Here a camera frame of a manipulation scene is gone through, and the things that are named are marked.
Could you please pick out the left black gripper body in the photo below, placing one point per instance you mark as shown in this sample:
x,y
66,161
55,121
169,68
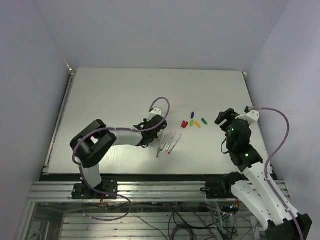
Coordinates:
x,y
147,121

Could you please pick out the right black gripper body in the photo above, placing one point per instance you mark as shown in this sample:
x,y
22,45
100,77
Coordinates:
x,y
229,116

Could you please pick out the orange marker pen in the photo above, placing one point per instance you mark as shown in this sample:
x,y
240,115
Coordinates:
x,y
160,135

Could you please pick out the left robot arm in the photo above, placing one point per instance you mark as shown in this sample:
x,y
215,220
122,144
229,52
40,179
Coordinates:
x,y
92,144

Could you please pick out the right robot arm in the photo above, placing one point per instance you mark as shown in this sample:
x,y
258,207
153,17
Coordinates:
x,y
253,185

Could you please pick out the purple marker pen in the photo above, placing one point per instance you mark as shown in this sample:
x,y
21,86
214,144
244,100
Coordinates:
x,y
159,148

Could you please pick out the green marker pen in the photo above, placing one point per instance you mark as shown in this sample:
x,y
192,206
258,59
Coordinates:
x,y
165,141

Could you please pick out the yellow marker pen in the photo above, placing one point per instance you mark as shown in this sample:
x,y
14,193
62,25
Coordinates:
x,y
170,142

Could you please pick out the red marker pen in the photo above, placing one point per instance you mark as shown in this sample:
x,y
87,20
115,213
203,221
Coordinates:
x,y
174,145

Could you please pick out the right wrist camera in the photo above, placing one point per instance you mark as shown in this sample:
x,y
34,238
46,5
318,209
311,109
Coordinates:
x,y
251,115

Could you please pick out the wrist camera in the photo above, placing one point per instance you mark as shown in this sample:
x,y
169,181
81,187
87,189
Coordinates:
x,y
251,115
156,111

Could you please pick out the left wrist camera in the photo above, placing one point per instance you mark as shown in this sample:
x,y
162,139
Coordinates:
x,y
156,111

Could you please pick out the aluminium frame rail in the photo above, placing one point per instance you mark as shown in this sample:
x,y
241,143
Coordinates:
x,y
137,192

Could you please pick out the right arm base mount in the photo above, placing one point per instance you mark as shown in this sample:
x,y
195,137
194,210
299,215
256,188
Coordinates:
x,y
220,187

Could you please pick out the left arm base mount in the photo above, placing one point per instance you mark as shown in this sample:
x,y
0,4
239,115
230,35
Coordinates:
x,y
105,190

